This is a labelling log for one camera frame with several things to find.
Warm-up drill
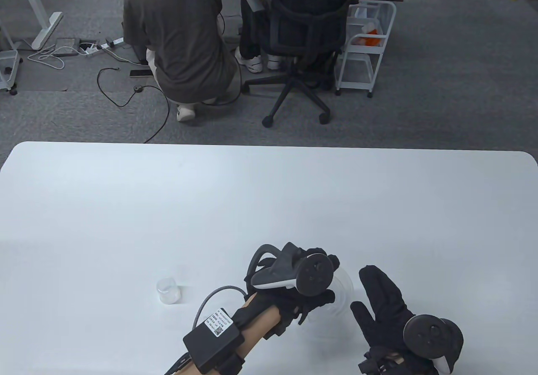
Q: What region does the person's left hand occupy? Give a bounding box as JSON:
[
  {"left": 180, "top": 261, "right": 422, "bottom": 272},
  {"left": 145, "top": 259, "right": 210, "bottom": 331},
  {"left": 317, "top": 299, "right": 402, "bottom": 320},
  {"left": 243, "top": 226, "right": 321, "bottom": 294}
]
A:
[{"left": 232, "top": 246, "right": 340, "bottom": 339}]

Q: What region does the person's right hand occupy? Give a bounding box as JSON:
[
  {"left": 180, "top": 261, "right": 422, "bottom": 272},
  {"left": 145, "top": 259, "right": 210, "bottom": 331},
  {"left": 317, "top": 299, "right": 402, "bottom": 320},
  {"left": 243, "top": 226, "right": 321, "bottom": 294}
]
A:
[{"left": 350, "top": 265, "right": 442, "bottom": 375}]

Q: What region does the largest clear plastic beaker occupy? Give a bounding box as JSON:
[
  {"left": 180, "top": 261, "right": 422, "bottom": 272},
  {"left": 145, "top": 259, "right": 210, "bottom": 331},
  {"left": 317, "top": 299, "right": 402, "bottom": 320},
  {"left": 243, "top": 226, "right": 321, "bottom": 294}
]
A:
[{"left": 309, "top": 267, "right": 356, "bottom": 325}]

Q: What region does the tiny clear plastic beaker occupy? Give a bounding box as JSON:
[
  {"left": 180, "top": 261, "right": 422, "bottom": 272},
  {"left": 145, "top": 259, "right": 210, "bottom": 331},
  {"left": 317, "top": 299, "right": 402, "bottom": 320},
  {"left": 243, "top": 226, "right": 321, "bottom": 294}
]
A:
[{"left": 156, "top": 277, "right": 182, "bottom": 305}]

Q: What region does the person's left forearm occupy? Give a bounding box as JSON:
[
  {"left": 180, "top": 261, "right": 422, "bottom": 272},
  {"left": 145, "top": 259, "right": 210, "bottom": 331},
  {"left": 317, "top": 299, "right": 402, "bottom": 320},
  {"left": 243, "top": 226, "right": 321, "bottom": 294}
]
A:
[{"left": 168, "top": 293, "right": 286, "bottom": 375}]

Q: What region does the black and white controller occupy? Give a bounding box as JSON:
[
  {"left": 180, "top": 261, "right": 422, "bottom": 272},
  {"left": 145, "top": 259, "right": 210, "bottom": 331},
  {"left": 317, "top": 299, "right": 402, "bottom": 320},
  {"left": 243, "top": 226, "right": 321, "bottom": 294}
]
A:
[
  {"left": 245, "top": 243, "right": 333, "bottom": 297},
  {"left": 403, "top": 314, "right": 464, "bottom": 373}
]

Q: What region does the white rolling cart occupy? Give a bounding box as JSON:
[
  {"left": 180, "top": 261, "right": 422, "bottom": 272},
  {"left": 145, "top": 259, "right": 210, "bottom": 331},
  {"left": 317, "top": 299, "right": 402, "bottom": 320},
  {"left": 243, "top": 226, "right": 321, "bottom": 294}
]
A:
[
  {"left": 335, "top": 0, "right": 397, "bottom": 99},
  {"left": 0, "top": 16, "right": 21, "bottom": 96}
]

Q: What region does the orange item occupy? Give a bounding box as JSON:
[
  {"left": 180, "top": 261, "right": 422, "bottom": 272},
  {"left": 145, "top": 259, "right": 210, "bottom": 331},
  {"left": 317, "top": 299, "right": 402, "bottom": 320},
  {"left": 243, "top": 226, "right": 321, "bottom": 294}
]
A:
[{"left": 356, "top": 30, "right": 385, "bottom": 48}]

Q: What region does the black office chair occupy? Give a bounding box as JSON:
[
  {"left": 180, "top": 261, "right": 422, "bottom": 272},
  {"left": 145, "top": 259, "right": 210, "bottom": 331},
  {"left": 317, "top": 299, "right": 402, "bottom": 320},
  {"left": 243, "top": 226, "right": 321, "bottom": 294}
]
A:
[{"left": 243, "top": 0, "right": 370, "bottom": 128}]

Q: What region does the white power strip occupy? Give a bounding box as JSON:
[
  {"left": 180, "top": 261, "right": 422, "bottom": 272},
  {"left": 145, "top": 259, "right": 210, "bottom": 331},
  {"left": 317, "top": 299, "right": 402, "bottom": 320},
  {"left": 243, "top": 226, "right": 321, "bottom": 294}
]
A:
[{"left": 86, "top": 35, "right": 126, "bottom": 57}]

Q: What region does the grey floor box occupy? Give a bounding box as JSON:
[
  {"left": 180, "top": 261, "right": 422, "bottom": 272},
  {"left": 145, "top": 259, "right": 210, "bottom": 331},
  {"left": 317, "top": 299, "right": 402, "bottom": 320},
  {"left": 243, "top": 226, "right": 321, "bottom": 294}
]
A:
[{"left": 54, "top": 37, "right": 81, "bottom": 58}]

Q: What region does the white desk leg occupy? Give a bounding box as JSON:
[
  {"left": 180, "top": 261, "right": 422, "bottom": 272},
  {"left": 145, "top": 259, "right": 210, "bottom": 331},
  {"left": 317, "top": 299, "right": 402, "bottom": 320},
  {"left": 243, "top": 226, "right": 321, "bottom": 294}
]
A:
[{"left": 15, "top": 0, "right": 63, "bottom": 50}]

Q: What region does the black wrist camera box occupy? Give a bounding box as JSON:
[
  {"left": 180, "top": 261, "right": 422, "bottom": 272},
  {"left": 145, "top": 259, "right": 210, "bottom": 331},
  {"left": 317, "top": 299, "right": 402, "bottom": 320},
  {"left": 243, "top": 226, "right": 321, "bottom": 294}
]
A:
[{"left": 183, "top": 307, "right": 245, "bottom": 374}]

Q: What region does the black wrist strap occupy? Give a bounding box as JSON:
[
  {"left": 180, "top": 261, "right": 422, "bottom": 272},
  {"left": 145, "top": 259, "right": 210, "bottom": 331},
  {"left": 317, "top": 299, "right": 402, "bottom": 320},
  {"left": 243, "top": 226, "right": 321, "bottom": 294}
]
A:
[{"left": 216, "top": 352, "right": 245, "bottom": 375}]

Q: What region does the grey braided cable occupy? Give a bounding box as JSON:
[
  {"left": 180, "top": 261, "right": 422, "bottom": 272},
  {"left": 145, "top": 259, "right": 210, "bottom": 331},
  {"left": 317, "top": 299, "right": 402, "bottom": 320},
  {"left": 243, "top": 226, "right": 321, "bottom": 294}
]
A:
[{"left": 194, "top": 285, "right": 248, "bottom": 330}]

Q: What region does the black floor cable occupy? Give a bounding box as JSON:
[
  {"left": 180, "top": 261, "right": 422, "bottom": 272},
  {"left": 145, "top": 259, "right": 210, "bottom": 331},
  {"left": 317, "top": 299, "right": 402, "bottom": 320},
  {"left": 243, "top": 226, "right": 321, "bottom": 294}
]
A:
[{"left": 97, "top": 67, "right": 171, "bottom": 144}]

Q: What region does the white cable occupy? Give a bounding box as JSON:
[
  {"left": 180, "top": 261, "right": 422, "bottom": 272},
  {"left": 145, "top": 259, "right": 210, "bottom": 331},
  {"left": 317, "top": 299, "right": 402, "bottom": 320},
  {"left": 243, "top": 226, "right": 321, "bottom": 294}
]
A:
[{"left": 27, "top": 45, "right": 75, "bottom": 71}]

